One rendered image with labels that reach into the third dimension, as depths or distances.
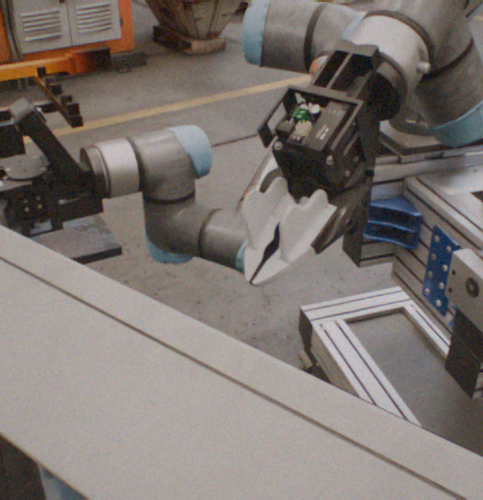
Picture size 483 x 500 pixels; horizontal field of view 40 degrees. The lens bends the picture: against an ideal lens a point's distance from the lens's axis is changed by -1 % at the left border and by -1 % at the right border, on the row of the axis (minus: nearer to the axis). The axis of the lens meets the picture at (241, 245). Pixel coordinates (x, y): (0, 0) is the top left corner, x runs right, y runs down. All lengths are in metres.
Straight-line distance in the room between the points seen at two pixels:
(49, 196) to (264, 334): 1.41
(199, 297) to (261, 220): 1.79
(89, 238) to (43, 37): 3.35
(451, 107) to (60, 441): 0.53
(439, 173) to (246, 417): 1.34
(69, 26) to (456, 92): 4.06
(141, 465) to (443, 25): 0.50
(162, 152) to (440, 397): 1.06
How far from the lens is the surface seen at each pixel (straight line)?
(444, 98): 0.70
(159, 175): 0.89
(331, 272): 2.47
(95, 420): 0.28
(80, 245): 1.30
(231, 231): 0.88
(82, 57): 1.47
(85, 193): 0.89
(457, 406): 1.71
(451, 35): 0.67
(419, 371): 1.78
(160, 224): 0.93
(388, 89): 0.59
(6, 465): 0.92
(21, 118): 0.82
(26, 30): 4.55
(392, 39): 0.61
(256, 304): 2.29
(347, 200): 0.55
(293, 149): 0.54
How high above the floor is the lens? 1.37
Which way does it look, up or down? 32 degrees down
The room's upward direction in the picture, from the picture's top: straight up
